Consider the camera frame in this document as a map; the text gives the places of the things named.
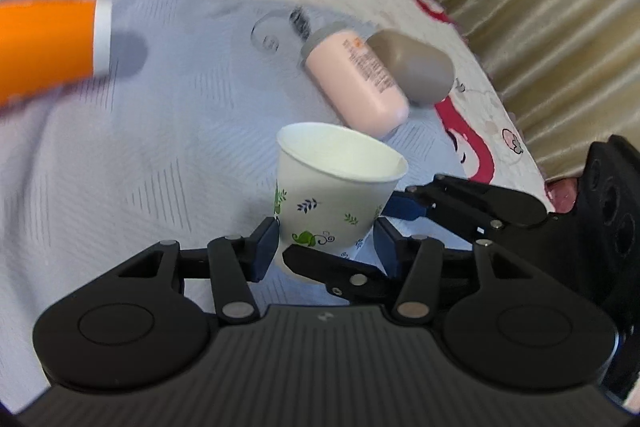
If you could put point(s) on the orange white cup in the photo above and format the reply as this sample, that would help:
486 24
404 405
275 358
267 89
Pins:
46 44

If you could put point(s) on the white floral paper cup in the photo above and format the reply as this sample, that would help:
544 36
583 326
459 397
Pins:
332 183

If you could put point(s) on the beige curtain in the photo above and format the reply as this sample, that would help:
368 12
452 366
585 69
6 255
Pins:
568 70

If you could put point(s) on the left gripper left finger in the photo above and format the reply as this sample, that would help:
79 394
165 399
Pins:
153 316

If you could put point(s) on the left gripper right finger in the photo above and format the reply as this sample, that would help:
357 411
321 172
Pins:
498 317

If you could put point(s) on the light blue mat cloth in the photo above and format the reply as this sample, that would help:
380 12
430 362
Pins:
178 142

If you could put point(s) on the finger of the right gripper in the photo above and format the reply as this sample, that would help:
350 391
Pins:
354 281
467 208

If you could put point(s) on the cartoon bear bed sheet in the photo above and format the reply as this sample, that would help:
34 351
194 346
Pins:
489 145

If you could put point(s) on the pink bottle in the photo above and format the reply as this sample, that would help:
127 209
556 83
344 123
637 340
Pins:
354 80

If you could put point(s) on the taupe grey cup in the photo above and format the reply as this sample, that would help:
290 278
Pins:
424 73

